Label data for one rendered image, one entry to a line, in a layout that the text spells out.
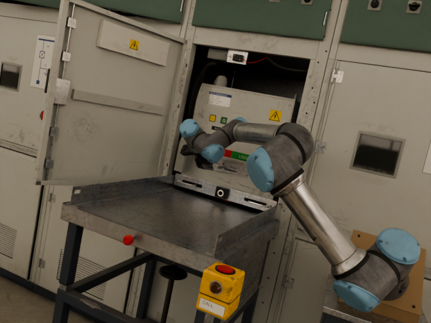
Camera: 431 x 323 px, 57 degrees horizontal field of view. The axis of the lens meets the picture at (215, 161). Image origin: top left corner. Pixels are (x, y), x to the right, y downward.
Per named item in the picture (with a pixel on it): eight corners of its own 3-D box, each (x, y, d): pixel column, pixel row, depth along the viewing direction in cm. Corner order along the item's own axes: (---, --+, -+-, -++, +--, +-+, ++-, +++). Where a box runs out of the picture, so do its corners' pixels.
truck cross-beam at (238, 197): (274, 214, 181) (277, 201, 180) (173, 184, 201) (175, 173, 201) (277, 212, 185) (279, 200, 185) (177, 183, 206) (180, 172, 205)
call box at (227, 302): (225, 322, 89) (235, 280, 88) (194, 309, 92) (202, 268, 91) (237, 309, 97) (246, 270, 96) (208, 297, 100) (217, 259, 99)
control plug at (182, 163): (181, 172, 188) (188, 136, 186) (173, 170, 190) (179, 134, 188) (189, 172, 195) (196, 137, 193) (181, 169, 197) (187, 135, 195)
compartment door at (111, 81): (29, 181, 160) (57, -5, 152) (153, 183, 206) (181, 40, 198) (35, 185, 156) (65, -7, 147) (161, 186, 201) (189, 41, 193)
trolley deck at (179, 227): (219, 279, 115) (224, 259, 114) (59, 218, 138) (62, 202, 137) (277, 234, 177) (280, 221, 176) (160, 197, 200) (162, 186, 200)
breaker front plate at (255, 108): (270, 202, 182) (294, 100, 176) (179, 177, 200) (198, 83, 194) (271, 202, 183) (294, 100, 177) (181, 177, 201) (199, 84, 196)
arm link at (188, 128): (186, 139, 145) (173, 126, 150) (195, 153, 155) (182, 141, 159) (202, 125, 147) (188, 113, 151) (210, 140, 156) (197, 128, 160)
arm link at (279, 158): (410, 284, 107) (287, 125, 112) (376, 321, 102) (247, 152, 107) (381, 284, 118) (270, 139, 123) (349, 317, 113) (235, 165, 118)
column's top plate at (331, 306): (418, 307, 141) (419, 302, 141) (435, 351, 111) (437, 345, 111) (328, 278, 151) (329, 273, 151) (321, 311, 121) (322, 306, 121)
